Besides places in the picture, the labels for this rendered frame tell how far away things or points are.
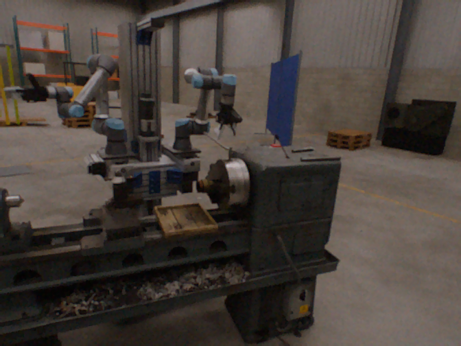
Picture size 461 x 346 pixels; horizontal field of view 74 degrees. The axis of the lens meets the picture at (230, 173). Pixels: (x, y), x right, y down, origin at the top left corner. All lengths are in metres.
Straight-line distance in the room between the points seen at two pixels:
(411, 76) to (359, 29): 2.64
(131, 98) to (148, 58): 0.31
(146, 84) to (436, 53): 10.25
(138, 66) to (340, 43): 11.32
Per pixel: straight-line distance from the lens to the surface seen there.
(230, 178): 1.72
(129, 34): 2.41
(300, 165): 1.83
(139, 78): 2.41
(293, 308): 2.25
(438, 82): 11.59
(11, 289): 1.83
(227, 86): 1.73
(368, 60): 12.62
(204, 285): 1.83
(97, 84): 2.15
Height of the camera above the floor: 1.68
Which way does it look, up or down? 17 degrees down
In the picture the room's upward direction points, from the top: 3 degrees clockwise
